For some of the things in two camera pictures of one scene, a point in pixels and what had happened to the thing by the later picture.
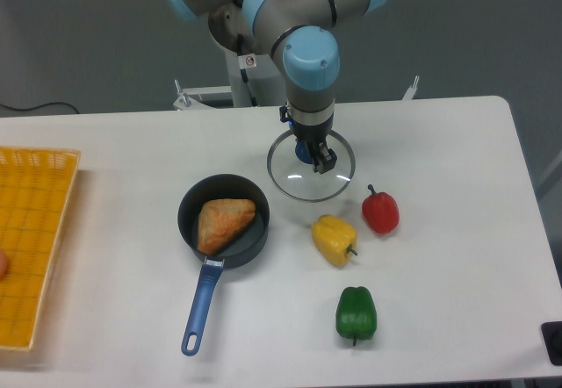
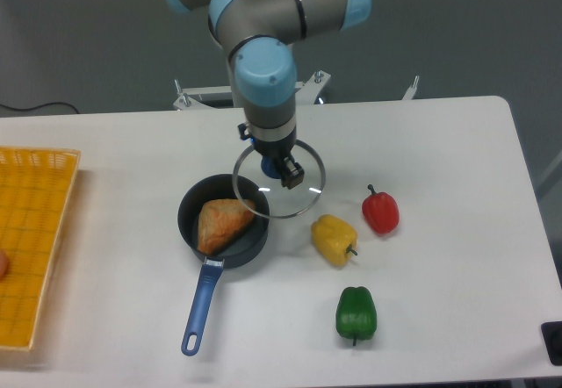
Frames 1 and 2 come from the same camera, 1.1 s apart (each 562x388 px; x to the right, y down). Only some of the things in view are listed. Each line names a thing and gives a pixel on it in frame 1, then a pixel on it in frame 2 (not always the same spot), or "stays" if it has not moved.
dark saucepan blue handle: (242, 244) stays
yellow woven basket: (37, 193) stays
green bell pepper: (356, 313) stays
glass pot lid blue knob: (299, 181) → (267, 196)
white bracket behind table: (411, 91) stays
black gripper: (324, 158) → (276, 144)
